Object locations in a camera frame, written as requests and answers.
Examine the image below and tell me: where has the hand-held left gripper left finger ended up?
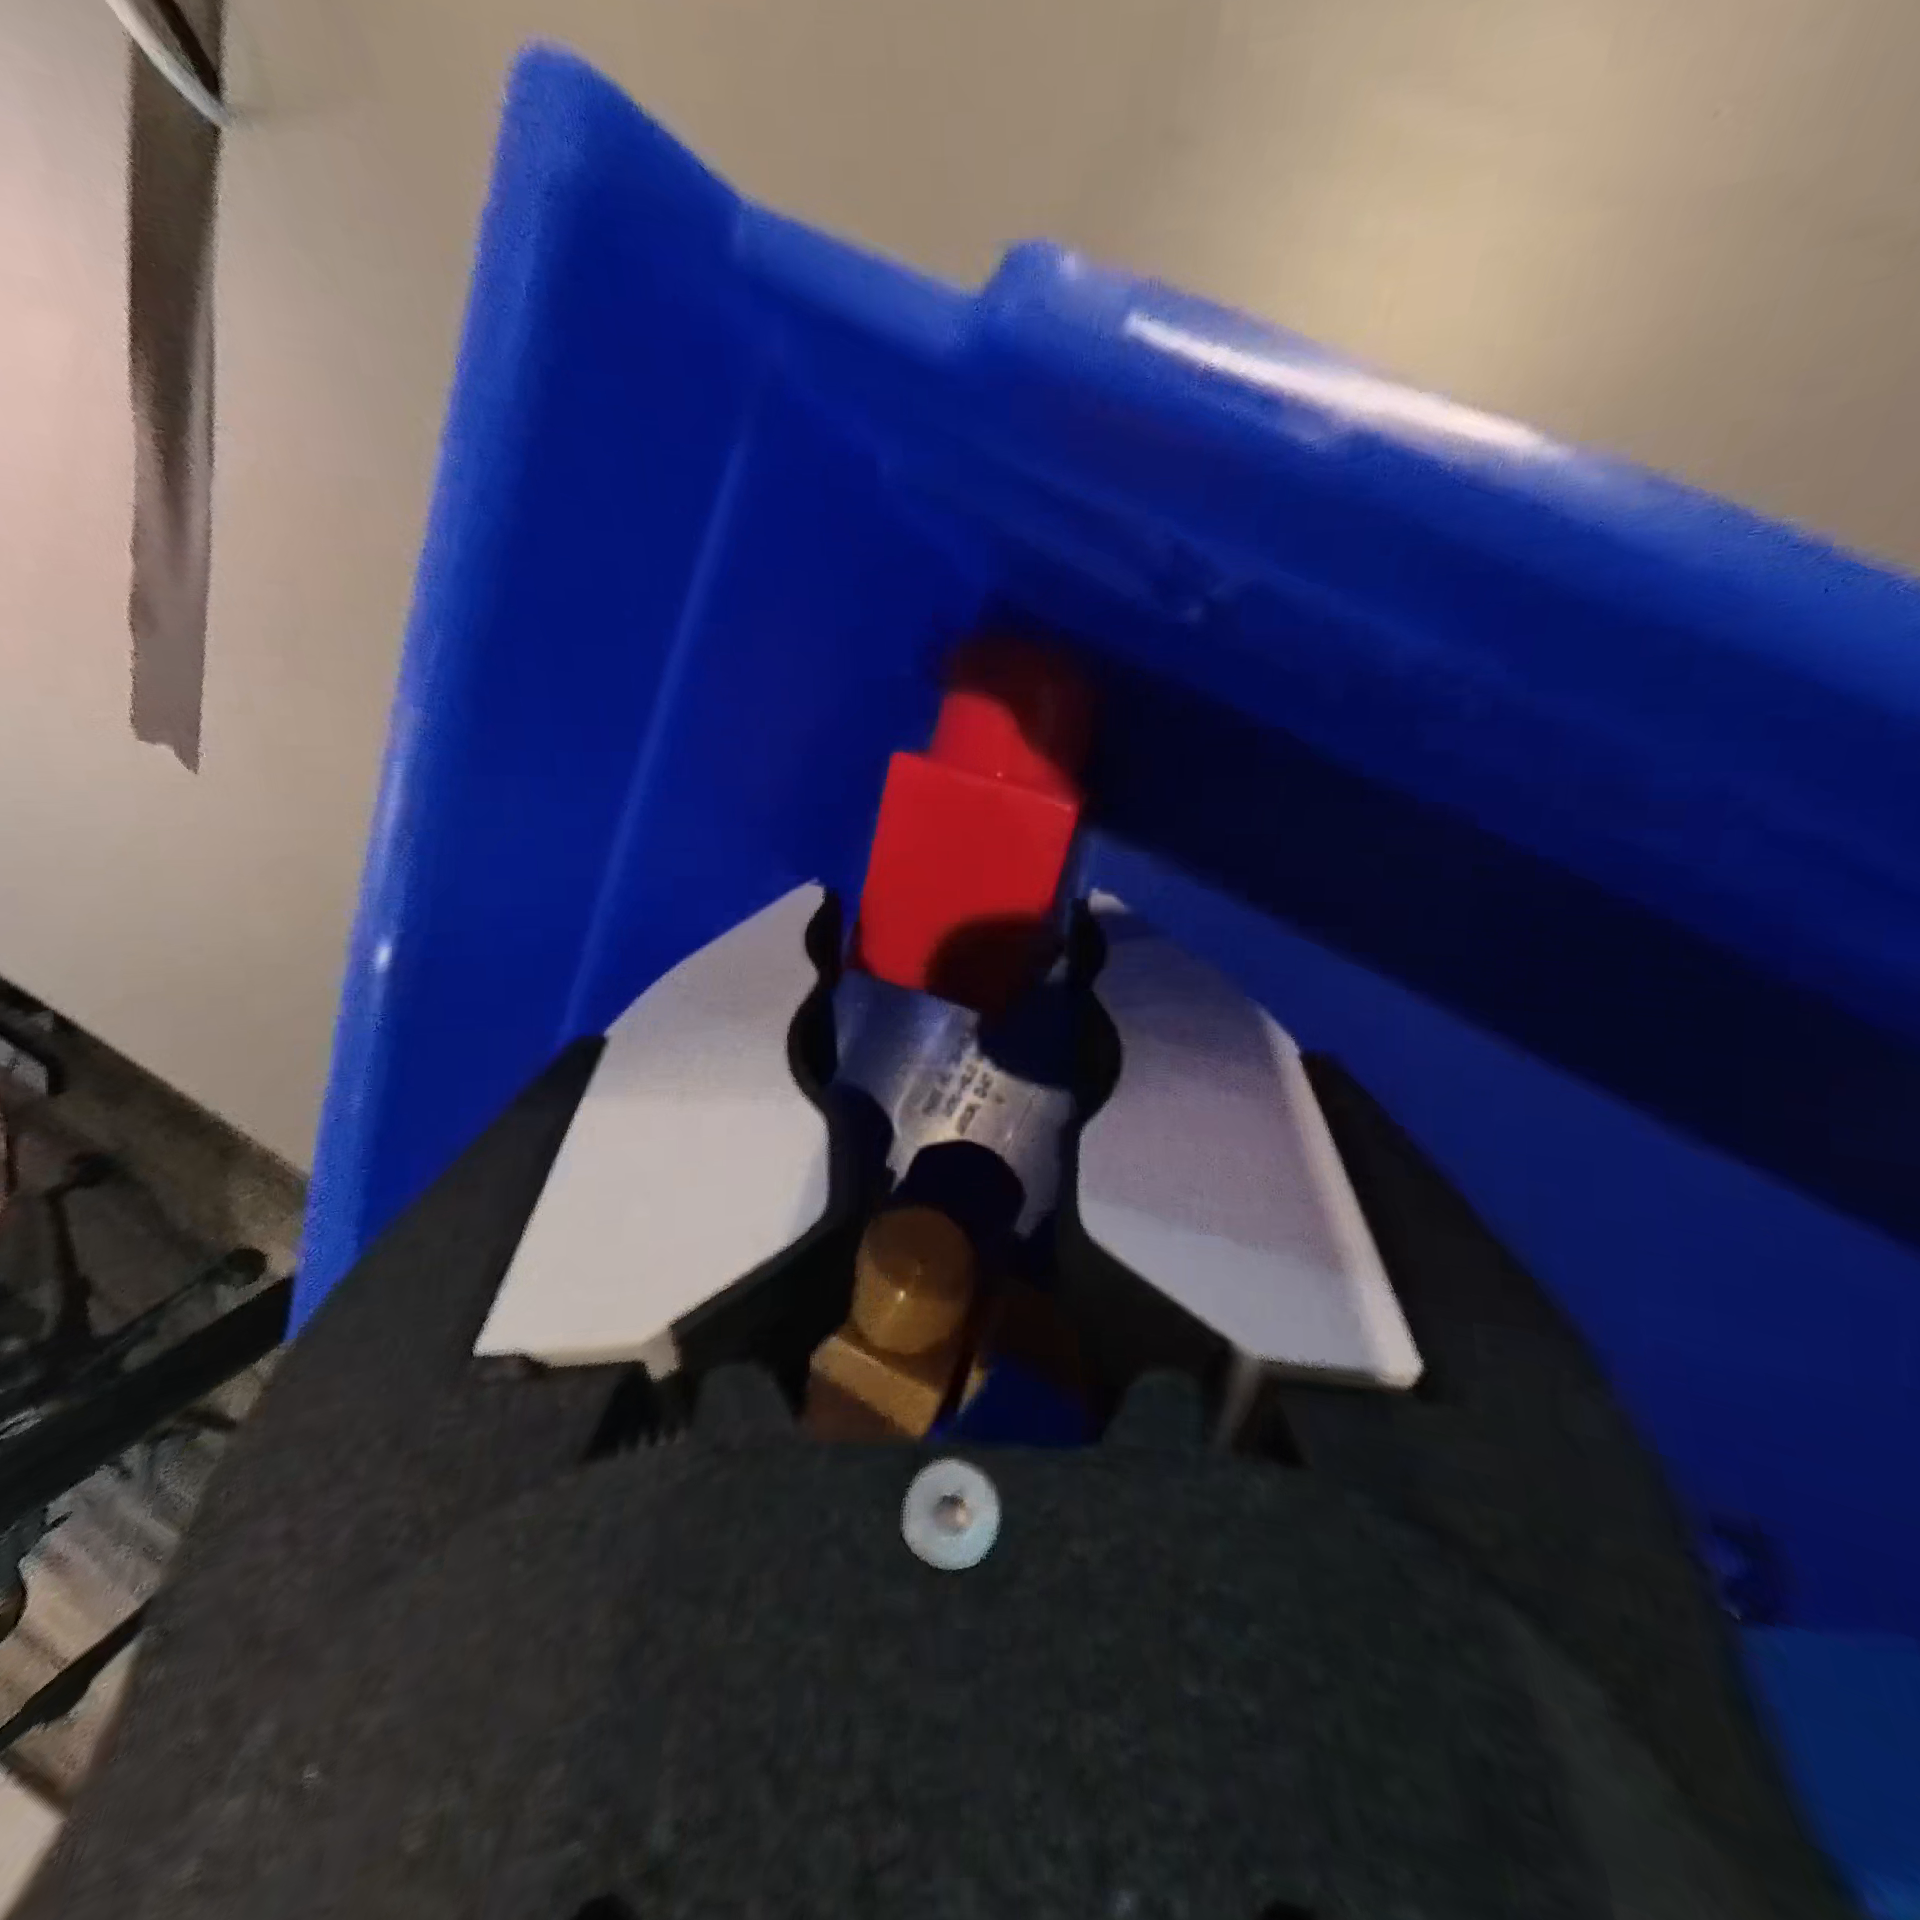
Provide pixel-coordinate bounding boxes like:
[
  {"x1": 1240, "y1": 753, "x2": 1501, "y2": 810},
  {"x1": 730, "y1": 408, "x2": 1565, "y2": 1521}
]
[{"x1": 472, "y1": 885, "x2": 847, "y2": 1384}]

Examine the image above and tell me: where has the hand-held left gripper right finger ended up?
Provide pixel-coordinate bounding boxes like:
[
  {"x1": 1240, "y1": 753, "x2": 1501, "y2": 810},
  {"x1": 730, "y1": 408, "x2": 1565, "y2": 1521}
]
[{"x1": 1050, "y1": 892, "x2": 1423, "y2": 1443}]

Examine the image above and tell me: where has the yellow single-stud mega block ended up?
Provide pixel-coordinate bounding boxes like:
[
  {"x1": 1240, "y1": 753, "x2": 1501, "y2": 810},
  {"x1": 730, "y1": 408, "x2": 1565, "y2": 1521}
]
[{"x1": 803, "y1": 1208, "x2": 991, "y2": 1444}]

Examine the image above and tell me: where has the red mega block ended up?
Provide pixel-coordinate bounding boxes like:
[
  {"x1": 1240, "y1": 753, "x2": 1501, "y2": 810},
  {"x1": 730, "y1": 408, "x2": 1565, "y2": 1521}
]
[{"x1": 847, "y1": 638, "x2": 1095, "y2": 1000}]

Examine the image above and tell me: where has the blue plastic bin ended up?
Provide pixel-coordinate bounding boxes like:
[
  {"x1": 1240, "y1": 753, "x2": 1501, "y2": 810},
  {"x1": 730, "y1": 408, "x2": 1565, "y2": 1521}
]
[{"x1": 296, "y1": 42, "x2": 1920, "y2": 1920}]

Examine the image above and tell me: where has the black tripod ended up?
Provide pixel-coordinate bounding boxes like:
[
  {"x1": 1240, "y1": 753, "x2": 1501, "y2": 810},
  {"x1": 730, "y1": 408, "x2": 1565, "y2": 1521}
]
[{"x1": 0, "y1": 976, "x2": 295, "y2": 1758}]

